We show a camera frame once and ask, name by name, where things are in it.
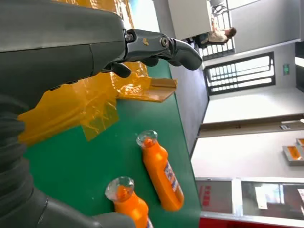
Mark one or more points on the yellow taped cardboard box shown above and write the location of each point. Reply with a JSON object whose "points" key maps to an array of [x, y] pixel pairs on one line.
{"points": [[71, 107]]}

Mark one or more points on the person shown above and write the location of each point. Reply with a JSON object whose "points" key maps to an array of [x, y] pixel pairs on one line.
{"points": [[213, 37]]}

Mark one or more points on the green exit sign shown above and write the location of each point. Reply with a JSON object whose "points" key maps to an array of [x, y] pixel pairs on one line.
{"points": [[286, 69]]}

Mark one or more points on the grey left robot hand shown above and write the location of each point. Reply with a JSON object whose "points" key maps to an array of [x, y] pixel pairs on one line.
{"points": [[59, 41]]}

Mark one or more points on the black barred window grille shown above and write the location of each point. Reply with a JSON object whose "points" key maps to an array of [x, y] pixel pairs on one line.
{"points": [[240, 74]]}

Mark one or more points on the green table mat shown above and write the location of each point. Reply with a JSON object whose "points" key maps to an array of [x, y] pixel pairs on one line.
{"points": [[83, 163]]}

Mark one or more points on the orange bottle with clear cap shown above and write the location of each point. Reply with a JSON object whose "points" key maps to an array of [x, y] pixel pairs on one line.
{"points": [[159, 176], [129, 204]]}

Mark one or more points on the red and white display cabinet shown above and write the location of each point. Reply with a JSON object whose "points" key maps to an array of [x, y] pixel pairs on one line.
{"points": [[237, 217]]}

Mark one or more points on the balcony railing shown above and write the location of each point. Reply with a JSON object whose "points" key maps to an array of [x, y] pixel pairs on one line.
{"points": [[222, 47]]}

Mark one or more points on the framed orange wall picture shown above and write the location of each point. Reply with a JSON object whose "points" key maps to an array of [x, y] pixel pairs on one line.
{"points": [[293, 153]]}

